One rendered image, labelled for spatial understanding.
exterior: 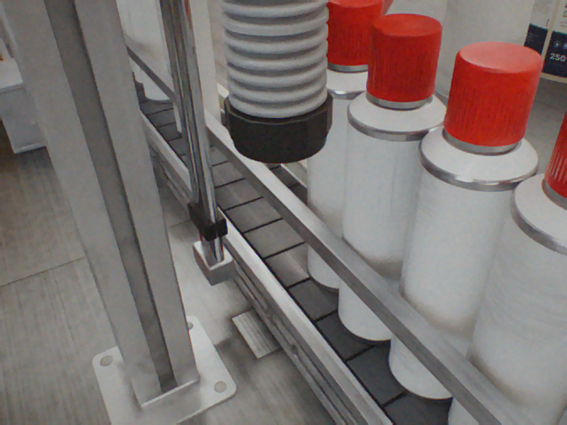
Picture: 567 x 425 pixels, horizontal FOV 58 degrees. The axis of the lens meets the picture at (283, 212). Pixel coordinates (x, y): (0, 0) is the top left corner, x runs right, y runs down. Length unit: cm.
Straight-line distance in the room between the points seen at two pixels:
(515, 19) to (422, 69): 33
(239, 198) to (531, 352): 32
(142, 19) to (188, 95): 34
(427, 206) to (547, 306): 6
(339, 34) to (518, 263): 15
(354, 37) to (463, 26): 29
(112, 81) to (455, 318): 20
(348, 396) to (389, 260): 9
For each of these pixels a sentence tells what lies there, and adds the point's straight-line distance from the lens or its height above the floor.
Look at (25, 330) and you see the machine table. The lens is 49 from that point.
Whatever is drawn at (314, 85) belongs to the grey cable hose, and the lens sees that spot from 16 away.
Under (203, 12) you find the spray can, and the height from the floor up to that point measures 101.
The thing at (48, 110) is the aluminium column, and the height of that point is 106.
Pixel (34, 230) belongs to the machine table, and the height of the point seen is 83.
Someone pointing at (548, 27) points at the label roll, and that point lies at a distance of 77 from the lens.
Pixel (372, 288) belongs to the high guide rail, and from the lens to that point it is 28.
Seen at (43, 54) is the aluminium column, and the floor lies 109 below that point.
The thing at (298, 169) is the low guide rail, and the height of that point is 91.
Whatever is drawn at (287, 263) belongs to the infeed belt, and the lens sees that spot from 41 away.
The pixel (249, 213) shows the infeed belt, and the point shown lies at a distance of 47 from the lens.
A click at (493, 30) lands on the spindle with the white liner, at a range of 57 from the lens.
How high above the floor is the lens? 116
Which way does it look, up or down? 37 degrees down
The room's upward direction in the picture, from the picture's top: 2 degrees counter-clockwise
